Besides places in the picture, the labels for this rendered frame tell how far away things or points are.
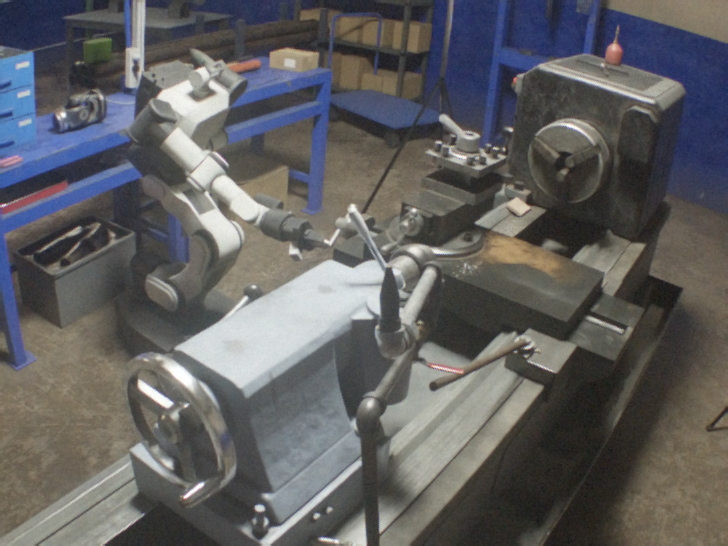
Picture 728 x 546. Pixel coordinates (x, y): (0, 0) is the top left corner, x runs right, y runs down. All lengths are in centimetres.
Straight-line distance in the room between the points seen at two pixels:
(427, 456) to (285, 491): 38
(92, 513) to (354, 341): 56
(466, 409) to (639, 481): 136
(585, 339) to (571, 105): 92
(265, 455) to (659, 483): 196
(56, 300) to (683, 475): 273
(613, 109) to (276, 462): 165
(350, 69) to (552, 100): 414
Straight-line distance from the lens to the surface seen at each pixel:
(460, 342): 191
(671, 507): 269
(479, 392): 155
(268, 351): 103
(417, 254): 139
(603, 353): 170
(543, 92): 241
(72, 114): 303
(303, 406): 109
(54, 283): 316
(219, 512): 110
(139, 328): 291
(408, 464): 135
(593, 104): 235
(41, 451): 265
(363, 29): 627
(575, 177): 220
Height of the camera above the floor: 176
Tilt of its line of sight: 29 degrees down
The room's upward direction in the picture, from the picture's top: 6 degrees clockwise
